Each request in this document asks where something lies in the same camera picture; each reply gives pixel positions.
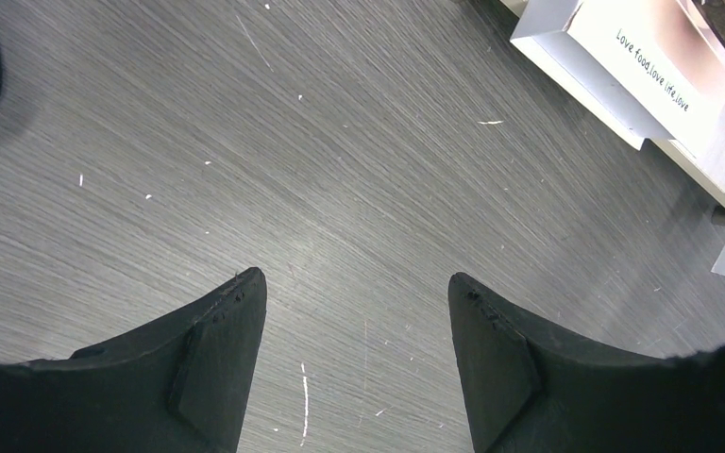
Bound white coffee cover book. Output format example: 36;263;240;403
510;0;725;212

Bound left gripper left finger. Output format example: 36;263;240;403
0;267;267;452

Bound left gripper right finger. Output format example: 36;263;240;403
447;273;725;452

